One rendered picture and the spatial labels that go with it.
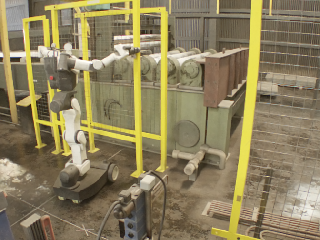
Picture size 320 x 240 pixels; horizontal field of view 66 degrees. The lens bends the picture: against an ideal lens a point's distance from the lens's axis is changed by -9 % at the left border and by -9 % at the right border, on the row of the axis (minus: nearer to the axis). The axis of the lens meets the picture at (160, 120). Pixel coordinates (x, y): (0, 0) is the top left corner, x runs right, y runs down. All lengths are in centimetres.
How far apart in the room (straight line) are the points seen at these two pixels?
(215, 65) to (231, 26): 934
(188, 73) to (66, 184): 187
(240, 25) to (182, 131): 928
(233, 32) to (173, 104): 917
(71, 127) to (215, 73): 163
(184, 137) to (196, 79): 75
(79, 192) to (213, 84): 183
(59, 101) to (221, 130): 191
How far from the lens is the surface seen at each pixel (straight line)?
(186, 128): 340
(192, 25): 1280
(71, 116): 260
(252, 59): 134
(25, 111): 473
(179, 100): 337
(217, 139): 337
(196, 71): 326
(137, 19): 258
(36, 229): 112
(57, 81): 245
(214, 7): 1200
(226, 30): 1237
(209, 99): 313
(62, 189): 276
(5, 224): 202
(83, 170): 277
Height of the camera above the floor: 160
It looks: 19 degrees down
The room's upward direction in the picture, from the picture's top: straight up
